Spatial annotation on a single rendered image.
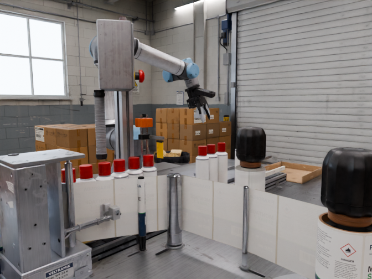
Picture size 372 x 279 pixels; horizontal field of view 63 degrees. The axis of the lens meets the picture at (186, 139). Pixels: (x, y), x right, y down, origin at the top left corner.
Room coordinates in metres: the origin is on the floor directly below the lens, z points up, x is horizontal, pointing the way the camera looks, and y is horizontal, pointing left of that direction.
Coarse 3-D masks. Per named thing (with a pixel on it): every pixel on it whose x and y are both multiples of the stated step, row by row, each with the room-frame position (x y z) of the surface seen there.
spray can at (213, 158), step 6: (210, 144) 1.16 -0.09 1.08; (210, 150) 1.15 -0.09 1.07; (210, 156) 1.14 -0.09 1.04; (216, 156) 1.15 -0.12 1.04; (210, 162) 1.14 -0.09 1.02; (216, 162) 1.15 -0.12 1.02; (210, 168) 1.14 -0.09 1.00; (216, 168) 1.15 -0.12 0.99; (210, 174) 1.14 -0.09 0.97; (216, 174) 1.15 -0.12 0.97; (216, 180) 1.15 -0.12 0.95
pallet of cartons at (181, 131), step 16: (160, 112) 5.16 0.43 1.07; (176, 112) 4.92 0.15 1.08; (192, 112) 4.69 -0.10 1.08; (160, 128) 5.17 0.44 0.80; (176, 128) 4.92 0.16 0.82; (192, 128) 4.69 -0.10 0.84; (208, 128) 5.00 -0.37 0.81; (224, 128) 5.35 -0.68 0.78; (176, 144) 4.93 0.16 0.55; (192, 144) 4.71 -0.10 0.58; (192, 160) 4.72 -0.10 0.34
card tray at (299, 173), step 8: (272, 168) 1.82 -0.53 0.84; (288, 168) 1.86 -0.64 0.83; (296, 168) 1.84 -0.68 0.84; (304, 168) 1.80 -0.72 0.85; (312, 168) 1.77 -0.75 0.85; (320, 168) 1.70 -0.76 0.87; (288, 176) 1.66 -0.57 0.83; (296, 176) 1.66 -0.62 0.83; (304, 176) 1.53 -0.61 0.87; (312, 176) 1.61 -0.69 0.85
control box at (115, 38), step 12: (96, 24) 0.87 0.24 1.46; (108, 24) 0.87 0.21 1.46; (120, 24) 0.88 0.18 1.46; (132, 24) 0.89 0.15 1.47; (108, 36) 0.87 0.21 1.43; (120, 36) 0.88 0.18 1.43; (132, 36) 0.89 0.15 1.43; (108, 48) 0.87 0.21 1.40; (120, 48) 0.88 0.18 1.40; (132, 48) 0.89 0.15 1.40; (108, 60) 0.87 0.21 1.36; (120, 60) 0.87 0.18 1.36; (132, 60) 0.89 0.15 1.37; (108, 72) 0.87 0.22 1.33; (120, 72) 0.87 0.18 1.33; (132, 72) 0.89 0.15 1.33; (108, 84) 0.87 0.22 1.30; (120, 84) 0.87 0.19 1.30; (132, 84) 0.88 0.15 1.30
